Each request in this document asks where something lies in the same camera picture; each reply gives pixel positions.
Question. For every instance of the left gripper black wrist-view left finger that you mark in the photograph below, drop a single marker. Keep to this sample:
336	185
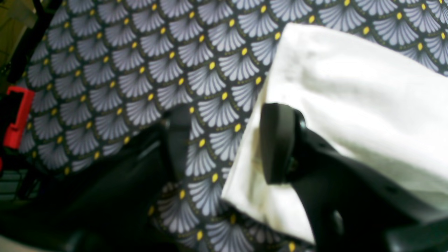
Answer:
106	205

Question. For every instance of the red table clamp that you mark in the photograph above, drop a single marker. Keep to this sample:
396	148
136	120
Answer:
16	105

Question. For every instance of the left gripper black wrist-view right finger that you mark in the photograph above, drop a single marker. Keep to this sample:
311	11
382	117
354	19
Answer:
350	206

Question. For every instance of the patterned fan-motif tablecloth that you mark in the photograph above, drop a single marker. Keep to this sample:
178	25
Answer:
108	68

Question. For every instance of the white printed T-shirt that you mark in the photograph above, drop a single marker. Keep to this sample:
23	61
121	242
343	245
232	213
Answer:
370	103

